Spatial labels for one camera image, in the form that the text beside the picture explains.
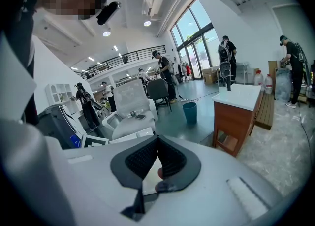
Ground light wooden panel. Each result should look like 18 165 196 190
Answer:
268 60 281 84

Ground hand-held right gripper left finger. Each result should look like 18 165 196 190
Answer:
110 135 159 222

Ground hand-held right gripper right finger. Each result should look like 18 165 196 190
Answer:
155 135 202 195

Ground white arched shelf cabinet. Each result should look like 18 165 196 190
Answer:
45 83 79 114

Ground grey chair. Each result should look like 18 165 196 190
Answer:
147 78 172 115

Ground black head-mounted camera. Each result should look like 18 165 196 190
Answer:
96 1 122 26

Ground wooden slatted platform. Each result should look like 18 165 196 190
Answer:
255 91 275 130

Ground cardboard boxes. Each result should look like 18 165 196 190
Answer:
202 66 220 85

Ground white ceiling air conditioner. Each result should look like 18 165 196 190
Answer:
142 0 164 20

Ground large glass entrance window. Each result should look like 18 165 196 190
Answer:
170 0 221 80

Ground teal waste bin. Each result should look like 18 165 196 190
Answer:
182 102 197 124

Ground clothes rack with garments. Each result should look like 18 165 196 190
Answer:
177 61 192 82

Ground white metal frame table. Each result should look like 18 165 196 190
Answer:
236 62 249 84

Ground white armchair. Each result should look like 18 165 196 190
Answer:
102 79 158 140

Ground black balcony railing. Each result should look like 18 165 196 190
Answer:
80 45 167 80

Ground wooden cabinet with white top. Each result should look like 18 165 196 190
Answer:
211 83 264 158

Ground plastic-wrapped furniture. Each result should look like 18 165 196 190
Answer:
274 69 292 102

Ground person's black shirt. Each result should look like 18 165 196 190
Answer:
0 0 40 126

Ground dark grey machine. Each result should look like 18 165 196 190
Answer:
36 105 82 149

